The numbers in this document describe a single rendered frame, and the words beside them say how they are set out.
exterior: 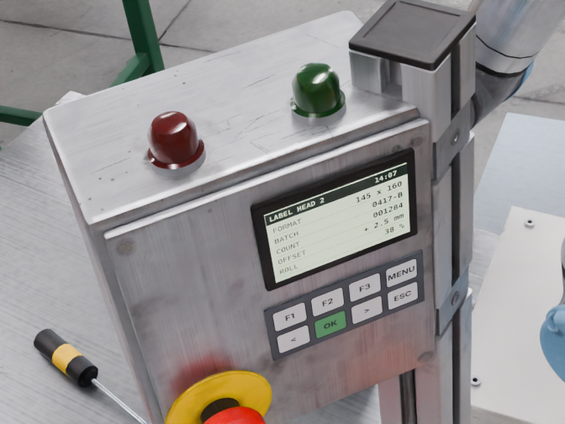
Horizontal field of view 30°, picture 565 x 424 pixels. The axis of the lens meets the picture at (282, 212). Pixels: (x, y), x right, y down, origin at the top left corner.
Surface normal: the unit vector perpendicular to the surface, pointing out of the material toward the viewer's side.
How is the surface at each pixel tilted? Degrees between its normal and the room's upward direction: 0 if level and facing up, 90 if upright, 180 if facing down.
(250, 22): 0
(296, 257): 90
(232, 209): 90
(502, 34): 96
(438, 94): 90
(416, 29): 0
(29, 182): 0
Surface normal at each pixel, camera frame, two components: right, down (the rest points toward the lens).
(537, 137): -0.11, -0.72
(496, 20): -0.71, 0.48
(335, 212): 0.38, 0.61
